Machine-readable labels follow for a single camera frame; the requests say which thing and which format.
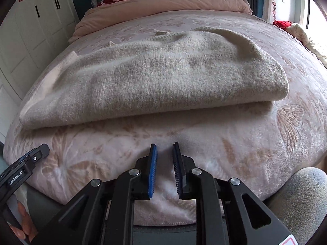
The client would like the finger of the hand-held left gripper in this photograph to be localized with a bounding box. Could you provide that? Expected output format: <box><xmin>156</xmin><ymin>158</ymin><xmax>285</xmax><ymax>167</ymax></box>
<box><xmin>15</xmin><ymin>144</ymin><xmax>50</xmax><ymax>170</ymax></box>

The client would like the beige knitted sweater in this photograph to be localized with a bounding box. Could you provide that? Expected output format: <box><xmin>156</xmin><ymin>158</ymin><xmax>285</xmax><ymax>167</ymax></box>
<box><xmin>19</xmin><ymin>26</ymin><xmax>290</xmax><ymax>130</ymax></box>

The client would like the pink quilt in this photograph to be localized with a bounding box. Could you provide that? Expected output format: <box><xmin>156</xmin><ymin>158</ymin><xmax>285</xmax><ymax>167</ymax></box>
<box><xmin>68</xmin><ymin>0</ymin><xmax>253</xmax><ymax>44</ymax></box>

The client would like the cream crumpled cloth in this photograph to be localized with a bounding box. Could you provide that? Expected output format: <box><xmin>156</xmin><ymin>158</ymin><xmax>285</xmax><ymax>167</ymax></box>
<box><xmin>285</xmin><ymin>22</ymin><xmax>327</xmax><ymax>69</ymax></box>

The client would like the red bead string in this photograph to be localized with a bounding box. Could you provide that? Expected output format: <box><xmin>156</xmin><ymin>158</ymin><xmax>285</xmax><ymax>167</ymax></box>
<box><xmin>271</xmin><ymin>0</ymin><xmax>279</xmax><ymax>24</ymax></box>

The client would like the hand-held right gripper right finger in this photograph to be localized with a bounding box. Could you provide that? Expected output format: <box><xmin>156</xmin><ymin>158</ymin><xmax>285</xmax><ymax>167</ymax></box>
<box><xmin>173</xmin><ymin>142</ymin><xmax>295</xmax><ymax>245</ymax></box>

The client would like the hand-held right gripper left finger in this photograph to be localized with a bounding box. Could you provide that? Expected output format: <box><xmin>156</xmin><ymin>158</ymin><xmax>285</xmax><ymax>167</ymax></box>
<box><xmin>31</xmin><ymin>143</ymin><xmax>158</xmax><ymax>245</ymax></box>

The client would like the pink floral blanket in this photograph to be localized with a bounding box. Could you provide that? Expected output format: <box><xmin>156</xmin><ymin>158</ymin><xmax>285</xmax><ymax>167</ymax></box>
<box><xmin>4</xmin><ymin>10</ymin><xmax>327</xmax><ymax>226</ymax></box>

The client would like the person's grey pants leg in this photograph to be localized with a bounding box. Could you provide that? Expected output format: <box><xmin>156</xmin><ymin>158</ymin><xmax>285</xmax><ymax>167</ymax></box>
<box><xmin>264</xmin><ymin>168</ymin><xmax>327</xmax><ymax>245</ymax></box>

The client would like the person's left hand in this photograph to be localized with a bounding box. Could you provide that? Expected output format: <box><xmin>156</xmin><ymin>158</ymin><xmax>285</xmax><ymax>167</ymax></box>
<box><xmin>11</xmin><ymin>199</ymin><xmax>39</xmax><ymax>243</ymax></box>

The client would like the white wardrobe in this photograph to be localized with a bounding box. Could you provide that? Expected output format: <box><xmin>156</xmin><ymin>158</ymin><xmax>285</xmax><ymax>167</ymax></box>
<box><xmin>0</xmin><ymin>0</ymin><xmax>80</xmax><ymax>143</ymax></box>

